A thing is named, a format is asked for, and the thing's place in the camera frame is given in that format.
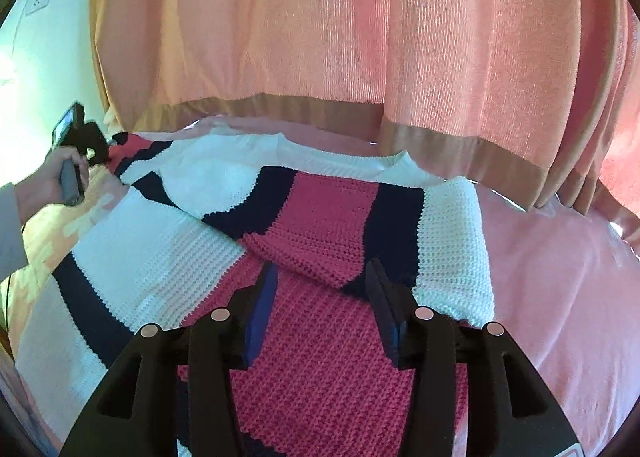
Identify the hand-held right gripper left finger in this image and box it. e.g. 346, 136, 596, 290
60, 261, 279, 457

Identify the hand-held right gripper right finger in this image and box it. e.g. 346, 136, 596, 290
364, 258, 582, 457

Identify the striped knit sweater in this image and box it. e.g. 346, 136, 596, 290
15, 132, 497, 457

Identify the person's left hand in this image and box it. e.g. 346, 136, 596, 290
14, 147, 92, 212

